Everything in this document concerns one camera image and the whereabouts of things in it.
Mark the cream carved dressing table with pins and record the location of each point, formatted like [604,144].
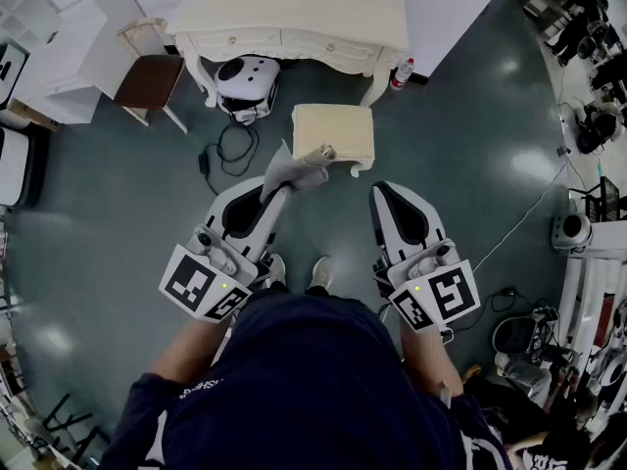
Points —
[294,3]

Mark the grey round pet carrier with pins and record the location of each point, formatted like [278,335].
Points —
[573,230]

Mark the person's left forearm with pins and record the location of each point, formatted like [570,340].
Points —
[191,345]

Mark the person's black trousers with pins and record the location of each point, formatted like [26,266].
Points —
[317,291]

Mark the person's navy shirt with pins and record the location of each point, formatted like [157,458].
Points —
[303,385]

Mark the white metal table frame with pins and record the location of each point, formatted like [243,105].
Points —
[578,287]

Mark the clear bottle with red cap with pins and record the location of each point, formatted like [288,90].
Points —
[401,74]

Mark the brown seat chair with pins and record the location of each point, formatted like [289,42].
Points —
[149,79]

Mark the grey cloth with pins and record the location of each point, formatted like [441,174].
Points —
[303,174]

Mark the white shelf cabinet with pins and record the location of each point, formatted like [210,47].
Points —
[59,42]

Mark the black metal frame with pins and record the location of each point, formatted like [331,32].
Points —
[73,429]

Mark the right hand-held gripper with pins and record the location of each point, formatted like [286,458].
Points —
[450,292]

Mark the person's left shoe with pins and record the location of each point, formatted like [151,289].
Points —
[277,269]

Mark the cream upholstered stool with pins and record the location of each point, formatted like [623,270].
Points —
[333,125]

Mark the white box with black sides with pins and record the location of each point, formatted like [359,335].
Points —
[12,164]

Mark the person's right shoe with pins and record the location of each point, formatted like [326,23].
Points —
[323,272]

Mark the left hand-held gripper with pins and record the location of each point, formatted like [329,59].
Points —
[188,282]

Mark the person's right forearm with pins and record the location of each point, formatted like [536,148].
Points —
[431,360]

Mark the white round robot device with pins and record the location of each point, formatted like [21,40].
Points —
[245,76]

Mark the person's shoe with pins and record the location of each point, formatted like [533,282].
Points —
[323,272]
[277,269]

